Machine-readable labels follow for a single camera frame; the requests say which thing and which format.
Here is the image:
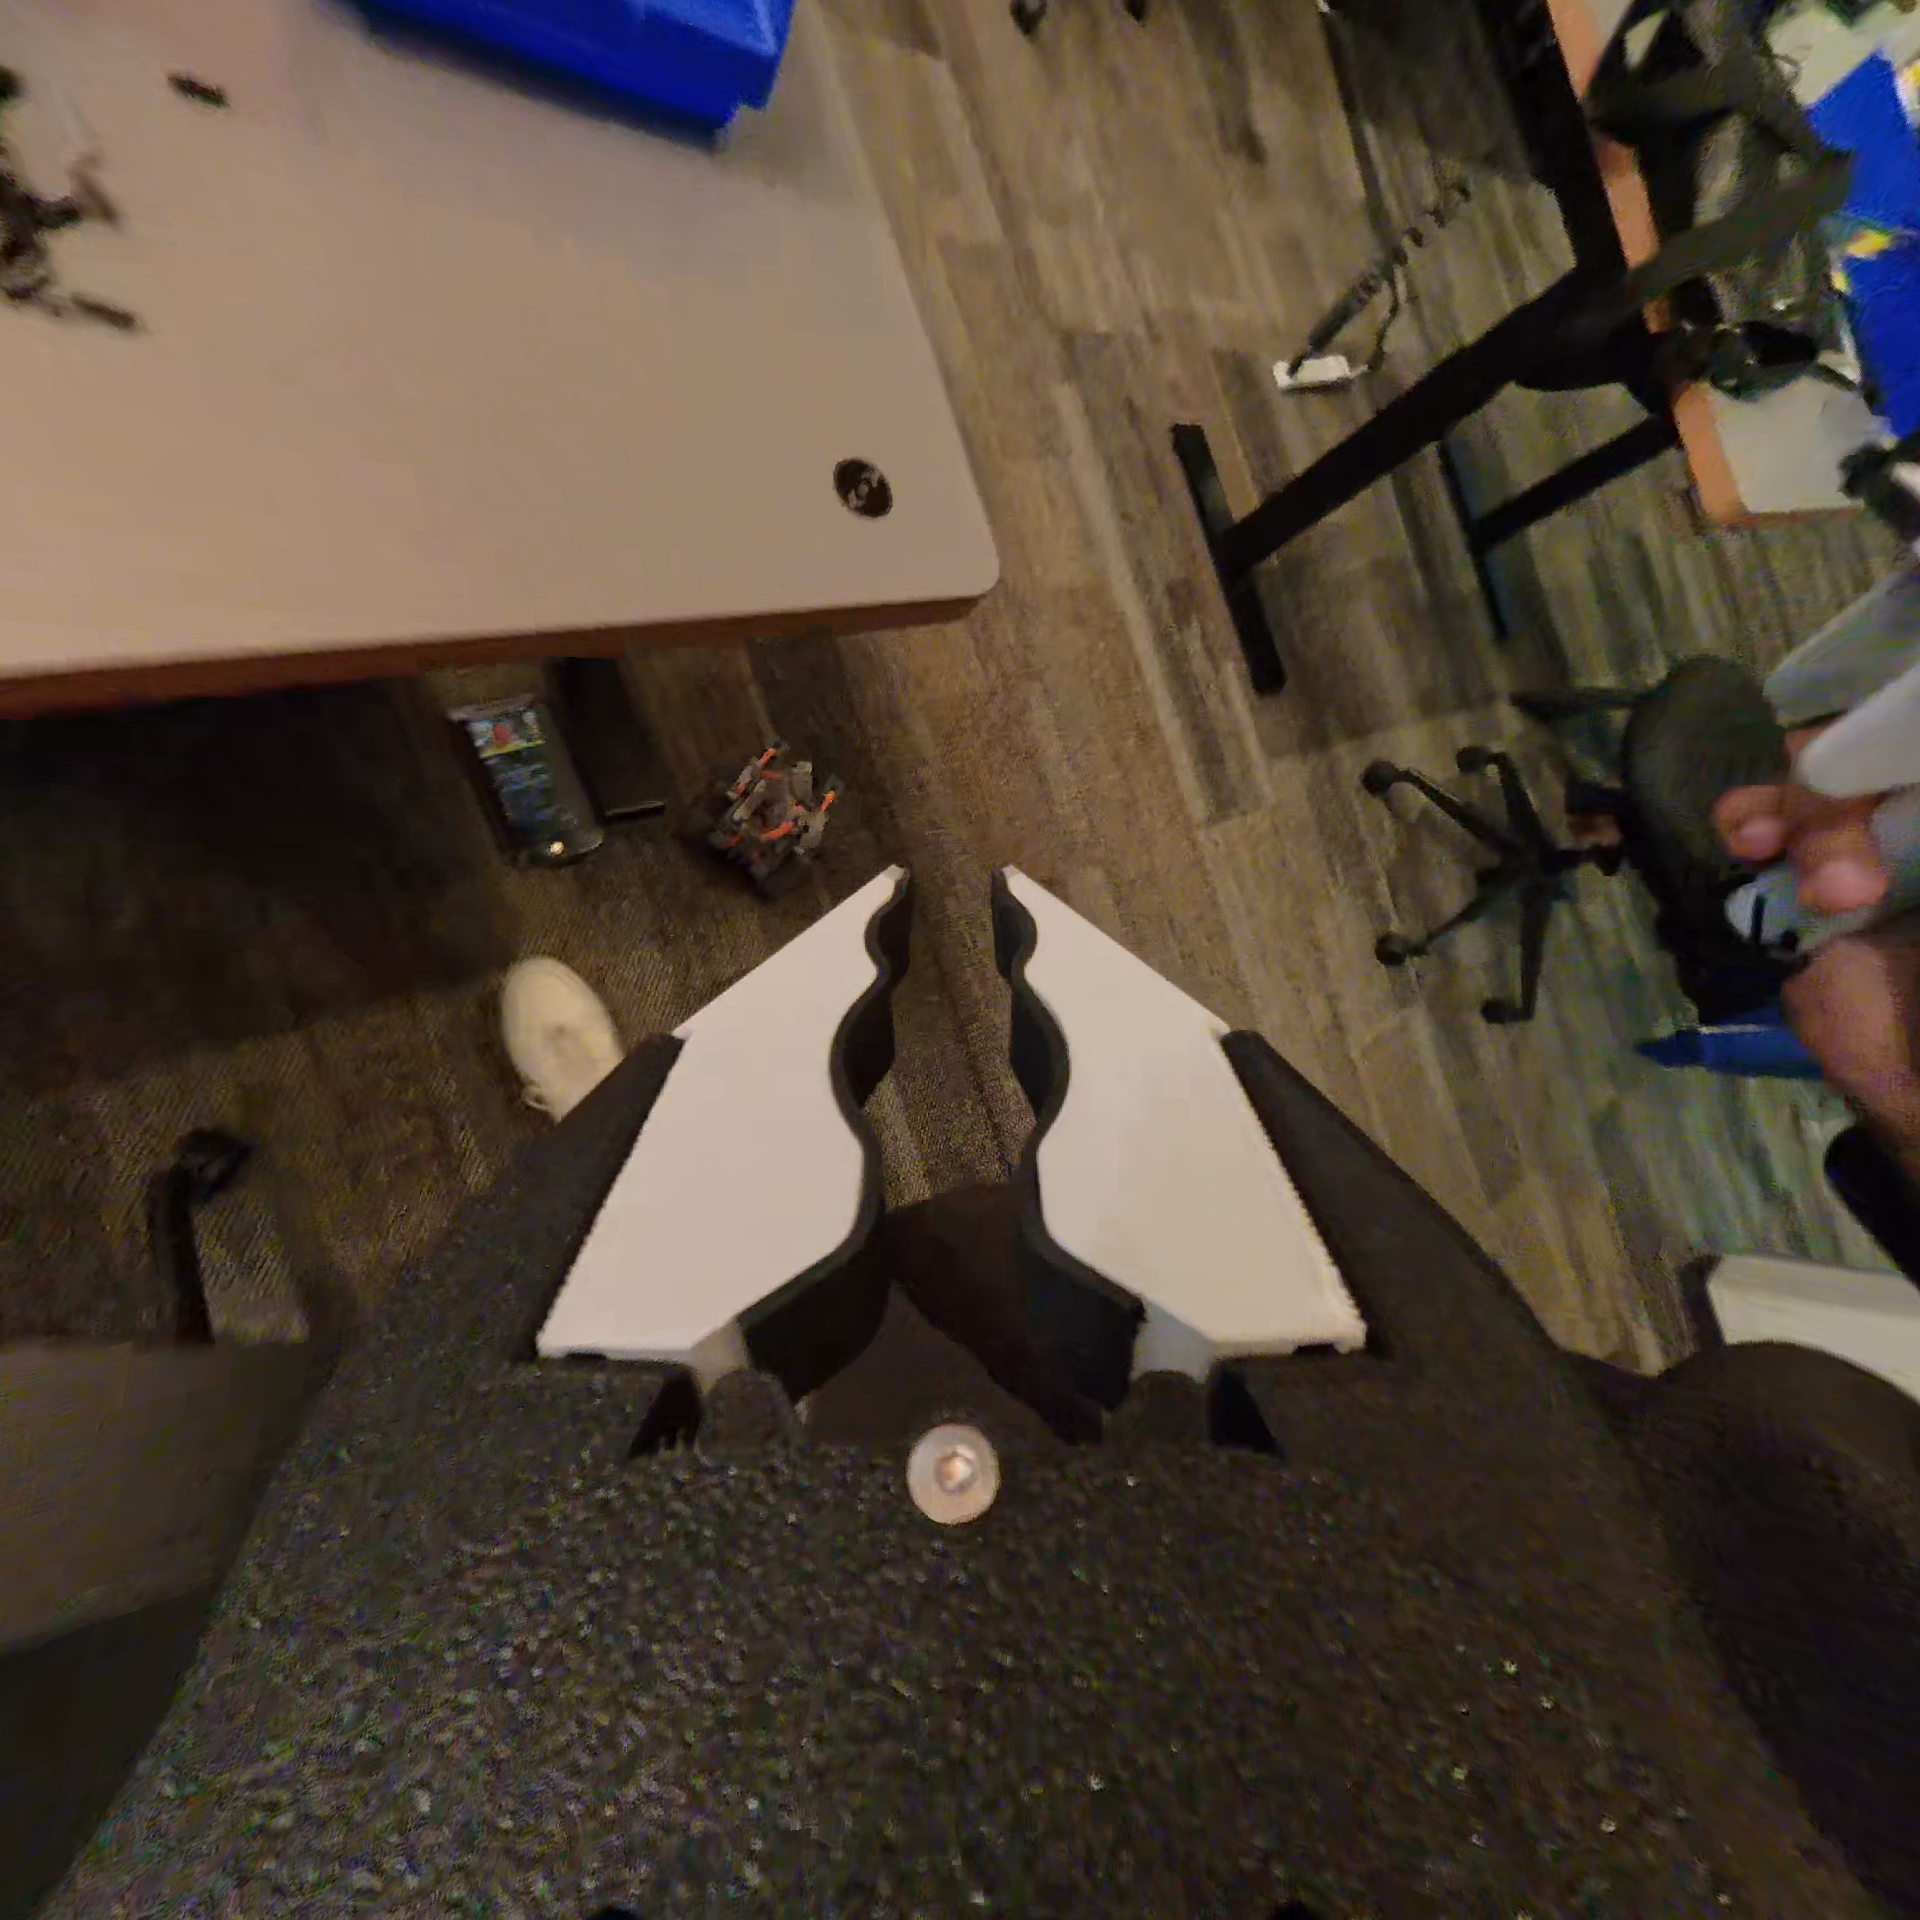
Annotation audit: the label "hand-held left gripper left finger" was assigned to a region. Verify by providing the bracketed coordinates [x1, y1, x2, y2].
[535, 865, 917, 1405]

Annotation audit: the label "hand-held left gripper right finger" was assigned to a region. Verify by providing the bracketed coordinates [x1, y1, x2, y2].
[988, 865, 1370, 1409]

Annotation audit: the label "person's right hand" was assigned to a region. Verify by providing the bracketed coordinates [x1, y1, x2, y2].
[1712, 779, 1920, 1188]

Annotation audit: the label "black office chair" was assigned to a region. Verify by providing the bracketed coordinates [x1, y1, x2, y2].
[1360, 656, 1803, 1029]

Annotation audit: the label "person's white shoe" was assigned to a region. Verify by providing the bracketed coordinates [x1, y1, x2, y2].
[498, 955, 626, 1124]

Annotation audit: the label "blue jacket white stripes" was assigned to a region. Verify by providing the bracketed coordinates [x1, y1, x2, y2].
[1638, 1016, 1825, 1081]

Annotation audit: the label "small toy brick vehicle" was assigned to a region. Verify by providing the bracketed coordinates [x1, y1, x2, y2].
[706, 742, 842, 899]

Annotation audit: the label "dark canister with label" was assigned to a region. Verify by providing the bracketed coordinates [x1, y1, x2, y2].
[447, 692, 603, 867]

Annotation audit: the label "black table leg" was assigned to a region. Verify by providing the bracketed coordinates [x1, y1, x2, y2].
[555, 658, 674, 824]

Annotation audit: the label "black bag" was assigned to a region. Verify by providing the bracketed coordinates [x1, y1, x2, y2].
[1590, 0, 1861, 398]

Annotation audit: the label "blue plastic bin with tag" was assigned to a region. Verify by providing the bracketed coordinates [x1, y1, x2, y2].
[349, 0, 800, 147]

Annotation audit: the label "pile of black red pins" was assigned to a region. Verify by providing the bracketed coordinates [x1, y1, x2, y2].
[0, 69, 145, 336]

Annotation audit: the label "desk with black frame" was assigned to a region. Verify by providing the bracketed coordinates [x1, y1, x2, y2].
[1170, 0, 1803, 699]

